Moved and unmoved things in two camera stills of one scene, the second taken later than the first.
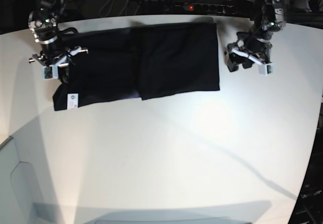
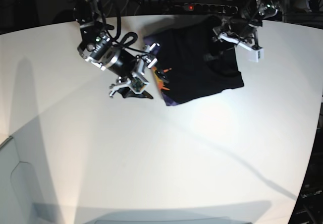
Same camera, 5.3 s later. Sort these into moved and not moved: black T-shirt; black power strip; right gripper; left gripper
Moved: black T-shirt; left gripper; right gripper
Not moved: black power strip
